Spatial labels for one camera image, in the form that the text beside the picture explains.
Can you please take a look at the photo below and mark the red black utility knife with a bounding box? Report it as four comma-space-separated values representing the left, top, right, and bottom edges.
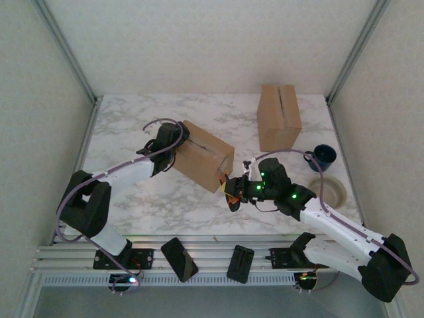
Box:
217, 170, 241, 213

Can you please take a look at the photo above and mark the brown cardboard box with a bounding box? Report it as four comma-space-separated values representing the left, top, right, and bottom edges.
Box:
172, 119, 235, 193
256, 84, 303, 152

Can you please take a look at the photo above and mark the dark blue mug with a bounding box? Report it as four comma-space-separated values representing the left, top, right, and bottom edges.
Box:
303, 144, 337, 172

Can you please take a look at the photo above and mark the black plastic holder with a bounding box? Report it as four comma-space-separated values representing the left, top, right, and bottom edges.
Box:
226, 244, 255, 285

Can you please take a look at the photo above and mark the black smartphone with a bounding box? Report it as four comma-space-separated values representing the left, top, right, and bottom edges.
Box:
160, 237, 199, 283

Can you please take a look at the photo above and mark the controller board with green light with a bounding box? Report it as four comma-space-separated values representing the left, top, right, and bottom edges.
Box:
108, 273, 142, 294
293, 271, 319, 294

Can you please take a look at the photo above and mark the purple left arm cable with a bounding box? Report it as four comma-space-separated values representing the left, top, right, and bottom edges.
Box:
55, 117, 184, 295

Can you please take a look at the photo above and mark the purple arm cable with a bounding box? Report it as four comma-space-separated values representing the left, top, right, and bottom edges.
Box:
55, 117, 184, 295
250, 148, 420, 292

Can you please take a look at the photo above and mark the aluminium rail base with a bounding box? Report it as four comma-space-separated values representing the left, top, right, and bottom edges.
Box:
29, 235, 365, 276

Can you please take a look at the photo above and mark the aluminium table edge rail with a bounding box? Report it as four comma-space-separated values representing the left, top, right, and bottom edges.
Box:
71, 96, 103, 175
325, 95, 365, 229

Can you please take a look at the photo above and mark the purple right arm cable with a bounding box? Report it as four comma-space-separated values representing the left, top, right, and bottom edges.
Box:
250, 148, 420, 292

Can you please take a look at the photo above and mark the grey slotted cable duct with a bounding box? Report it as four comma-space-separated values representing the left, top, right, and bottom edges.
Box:
42, 273, 295, 288

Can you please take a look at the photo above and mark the aluminium frame post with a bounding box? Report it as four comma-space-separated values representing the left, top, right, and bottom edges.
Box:
324, 0, 392, 105
31, 0, 100, 105

